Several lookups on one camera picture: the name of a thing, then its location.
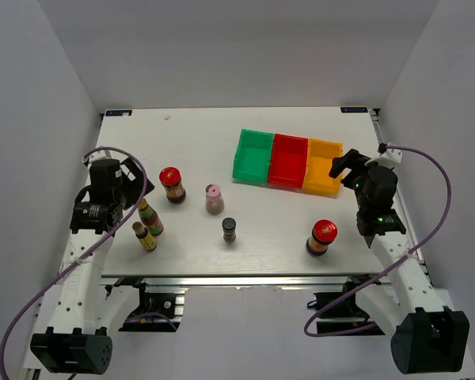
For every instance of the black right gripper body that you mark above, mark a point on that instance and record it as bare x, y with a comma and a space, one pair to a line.
359, 195

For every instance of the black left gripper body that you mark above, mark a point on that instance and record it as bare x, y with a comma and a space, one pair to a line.
118, 196

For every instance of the red lid sauce jar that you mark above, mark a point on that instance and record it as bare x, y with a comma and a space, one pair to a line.
171, 180

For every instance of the tall brown sauce bottle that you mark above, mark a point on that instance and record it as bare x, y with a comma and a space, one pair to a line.
149, 218

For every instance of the red cap dark sauce jar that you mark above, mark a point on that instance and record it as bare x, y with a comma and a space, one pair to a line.
323, 234

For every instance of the small yellow label bottle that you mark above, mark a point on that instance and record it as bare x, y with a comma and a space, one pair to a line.
146, 239

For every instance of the pink cap spice shaker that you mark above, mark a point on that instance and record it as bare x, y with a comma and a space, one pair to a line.
214, 200

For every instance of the black cap pepper shaker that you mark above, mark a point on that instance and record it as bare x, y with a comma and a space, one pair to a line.
229, 229

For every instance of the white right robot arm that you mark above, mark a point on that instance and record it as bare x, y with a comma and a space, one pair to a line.
426, 335

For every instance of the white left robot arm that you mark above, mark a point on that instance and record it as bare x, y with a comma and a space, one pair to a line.
78, 339

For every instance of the yellow plastic bin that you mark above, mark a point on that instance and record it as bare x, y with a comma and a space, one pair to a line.
317, 180

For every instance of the blue label sticker right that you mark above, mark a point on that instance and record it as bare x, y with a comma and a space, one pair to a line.
353, 109

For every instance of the blue label sticker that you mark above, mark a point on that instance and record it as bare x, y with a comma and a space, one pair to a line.
118, 113
353, 109

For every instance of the red plastic bin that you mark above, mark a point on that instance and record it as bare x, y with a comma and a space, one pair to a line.
288, 161

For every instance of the blue label sticker left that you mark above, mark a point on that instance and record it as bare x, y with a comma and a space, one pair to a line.
118, 113

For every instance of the green plastic bin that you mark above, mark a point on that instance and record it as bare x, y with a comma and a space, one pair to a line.
252, 156

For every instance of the aluminium table frame rail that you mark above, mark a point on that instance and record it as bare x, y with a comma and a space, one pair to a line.
399, 203

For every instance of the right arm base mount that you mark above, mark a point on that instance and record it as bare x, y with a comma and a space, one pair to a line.
344, 316

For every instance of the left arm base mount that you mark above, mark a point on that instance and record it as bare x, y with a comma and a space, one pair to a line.
156, 305

